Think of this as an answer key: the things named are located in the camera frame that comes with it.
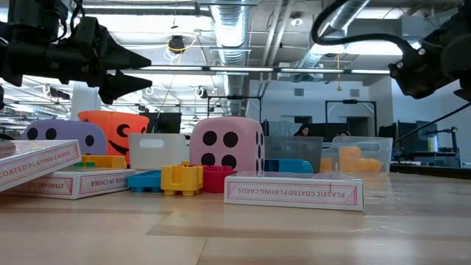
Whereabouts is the purple foam die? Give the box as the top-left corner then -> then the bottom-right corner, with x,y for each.
20,119 -> 108,156

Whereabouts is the yellow-orange sloped block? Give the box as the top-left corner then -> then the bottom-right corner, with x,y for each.
81,154 -> 128,171

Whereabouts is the pink foam die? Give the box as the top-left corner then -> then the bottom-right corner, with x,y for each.
188,116 -> 266,174

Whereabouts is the black overhead camera unit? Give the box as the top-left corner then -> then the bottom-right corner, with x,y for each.
167,35 -> 187,55

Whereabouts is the red building block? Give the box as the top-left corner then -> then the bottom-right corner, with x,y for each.
200,164 -> 238,194

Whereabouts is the long thin black rod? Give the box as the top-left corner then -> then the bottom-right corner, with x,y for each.
392,102 -> 471,145

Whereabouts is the orange pumpkin-face bucket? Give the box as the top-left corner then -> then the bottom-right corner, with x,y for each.
77,110 -> 150,166

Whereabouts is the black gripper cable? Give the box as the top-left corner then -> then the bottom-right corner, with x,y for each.
311,0 -> 420,56

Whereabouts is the pink-printed playing card box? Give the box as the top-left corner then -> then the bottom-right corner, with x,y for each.
2,167 -> 137,201
223,170 -> 366,212

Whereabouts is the white plastic bin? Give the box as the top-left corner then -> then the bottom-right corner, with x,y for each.
127,132 -> 191,172

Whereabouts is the yellow hanging cord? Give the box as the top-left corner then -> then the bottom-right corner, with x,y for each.
336,54 -> 344,92

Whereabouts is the clear plastic bin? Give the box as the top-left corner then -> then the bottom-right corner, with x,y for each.
319,135 -> 394,174

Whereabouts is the large silver ventilation duct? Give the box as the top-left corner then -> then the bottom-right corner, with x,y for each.
210,0 -> 252,116

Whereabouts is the black background frame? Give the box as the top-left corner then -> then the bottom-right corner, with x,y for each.
324,99 -> 378,138
206,94 -> 263,124

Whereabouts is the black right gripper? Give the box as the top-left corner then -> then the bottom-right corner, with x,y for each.
388,38 -> 442,101

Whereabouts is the grey patterned panel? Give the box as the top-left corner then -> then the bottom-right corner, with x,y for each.
267,120 -> 295,138

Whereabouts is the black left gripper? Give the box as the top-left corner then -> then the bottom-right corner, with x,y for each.
0,16 -> 153,106

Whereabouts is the long blue four-stud block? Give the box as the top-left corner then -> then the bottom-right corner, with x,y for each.
263,158 -> 314,174

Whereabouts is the black background screen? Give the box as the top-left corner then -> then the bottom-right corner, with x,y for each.
138,111 -> 183,135

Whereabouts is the overhead light bar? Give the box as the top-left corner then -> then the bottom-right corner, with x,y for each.
110,64 -> 393,76

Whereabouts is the orange-printed playing card box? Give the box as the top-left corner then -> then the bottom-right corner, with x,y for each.
0,138 -> 83,193

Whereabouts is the grey translucent plastic bin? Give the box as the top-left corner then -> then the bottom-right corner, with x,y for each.
263,135 -> 325,174

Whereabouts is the small yellow studded block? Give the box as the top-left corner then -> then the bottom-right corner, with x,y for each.
160,161 -> 205,197

